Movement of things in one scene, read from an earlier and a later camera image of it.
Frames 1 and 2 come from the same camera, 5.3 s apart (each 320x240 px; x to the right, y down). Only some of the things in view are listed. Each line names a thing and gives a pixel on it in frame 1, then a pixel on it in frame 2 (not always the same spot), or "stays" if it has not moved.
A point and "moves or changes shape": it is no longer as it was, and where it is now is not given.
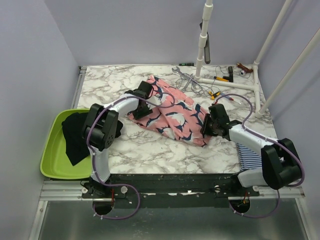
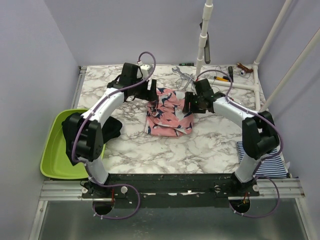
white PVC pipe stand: x=202 y=37 stays
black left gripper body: x=142 y=112 to x=140 y=90
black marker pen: x=186 y=64 stays
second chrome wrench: x=184 y=89 stays
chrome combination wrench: x=178 y=70 stays
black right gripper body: x=210 y=126 to x=197 y=106
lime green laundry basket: x=54 y=162 stays
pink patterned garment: x=173 y=116 moves or changes shape
